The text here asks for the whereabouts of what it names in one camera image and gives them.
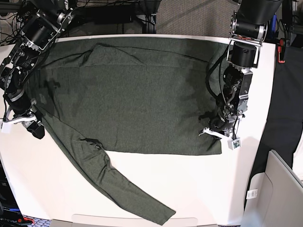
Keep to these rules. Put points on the red black table clamp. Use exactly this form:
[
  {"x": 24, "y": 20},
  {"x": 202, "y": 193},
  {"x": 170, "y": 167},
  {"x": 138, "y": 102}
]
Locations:
[{"x": 281, "y": 48}]

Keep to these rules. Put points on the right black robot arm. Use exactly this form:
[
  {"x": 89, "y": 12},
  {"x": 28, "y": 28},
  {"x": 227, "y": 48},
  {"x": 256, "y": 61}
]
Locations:
[{"x": 43, "y": 21}]

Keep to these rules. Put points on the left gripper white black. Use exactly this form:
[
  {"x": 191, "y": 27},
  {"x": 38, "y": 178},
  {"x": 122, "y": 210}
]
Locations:
[{"x": 217, "y": 125}]

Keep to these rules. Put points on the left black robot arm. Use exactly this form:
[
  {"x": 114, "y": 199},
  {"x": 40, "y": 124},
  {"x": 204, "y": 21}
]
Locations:
[{"x": 228, "y": 80}]

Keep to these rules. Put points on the beige plastic bin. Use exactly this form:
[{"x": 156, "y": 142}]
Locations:
[{"x": 280, "y": 197}]

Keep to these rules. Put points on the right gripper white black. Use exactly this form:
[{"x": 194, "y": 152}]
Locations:
[{"x": 28, "y": 120}]

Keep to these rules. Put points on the black box under table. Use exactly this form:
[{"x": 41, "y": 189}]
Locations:
[{"x": 113, "y": 15}]

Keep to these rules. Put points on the blue handled clamp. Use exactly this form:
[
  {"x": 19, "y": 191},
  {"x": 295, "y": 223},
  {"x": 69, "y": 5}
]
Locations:
[{"x": 272, "y": 25}]

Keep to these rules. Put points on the dark green long-sleeve shirt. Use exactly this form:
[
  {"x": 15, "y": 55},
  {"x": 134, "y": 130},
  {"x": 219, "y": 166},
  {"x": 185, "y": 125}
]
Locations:
[{"x": 133, "y": 94}]

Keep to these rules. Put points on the white barcode label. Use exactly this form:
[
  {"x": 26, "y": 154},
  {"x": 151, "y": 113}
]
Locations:
[{"x": 251, "y": 194}]

